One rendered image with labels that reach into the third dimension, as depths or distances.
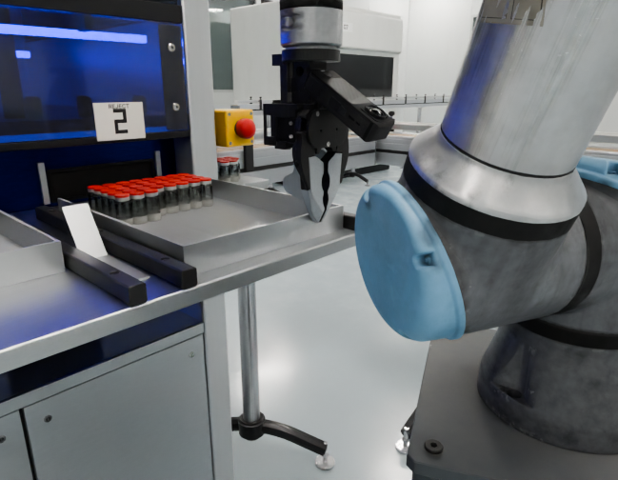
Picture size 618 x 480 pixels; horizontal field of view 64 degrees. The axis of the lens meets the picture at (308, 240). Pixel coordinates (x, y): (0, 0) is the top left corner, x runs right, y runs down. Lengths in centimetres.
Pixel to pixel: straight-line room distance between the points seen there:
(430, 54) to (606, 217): 939
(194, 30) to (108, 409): 71
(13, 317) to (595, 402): 49
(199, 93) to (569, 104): 77
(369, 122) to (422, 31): 935
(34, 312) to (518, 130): 42
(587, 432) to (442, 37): 933
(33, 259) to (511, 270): 46
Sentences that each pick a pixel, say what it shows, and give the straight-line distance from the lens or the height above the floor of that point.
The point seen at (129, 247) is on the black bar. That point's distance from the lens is 59.
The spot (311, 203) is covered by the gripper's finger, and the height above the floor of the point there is 93.
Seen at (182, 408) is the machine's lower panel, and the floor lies 43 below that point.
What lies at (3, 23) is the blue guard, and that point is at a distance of 84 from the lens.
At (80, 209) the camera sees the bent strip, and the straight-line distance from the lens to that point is 65.
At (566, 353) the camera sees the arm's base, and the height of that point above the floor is 87.
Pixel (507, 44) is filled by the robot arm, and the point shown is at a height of 109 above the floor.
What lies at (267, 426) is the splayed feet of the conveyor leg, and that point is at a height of 12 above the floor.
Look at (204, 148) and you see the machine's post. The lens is 98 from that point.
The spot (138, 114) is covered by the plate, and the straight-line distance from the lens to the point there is 91.
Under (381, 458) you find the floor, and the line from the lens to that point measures 164.
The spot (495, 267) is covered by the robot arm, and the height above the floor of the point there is 97.
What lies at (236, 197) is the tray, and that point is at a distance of 86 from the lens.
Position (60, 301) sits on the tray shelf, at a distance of 52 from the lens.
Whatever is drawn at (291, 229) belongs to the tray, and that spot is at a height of 90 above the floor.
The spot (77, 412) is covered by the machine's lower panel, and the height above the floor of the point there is 53.
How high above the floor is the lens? 107
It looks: 17 degrees down
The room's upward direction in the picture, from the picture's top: straight up
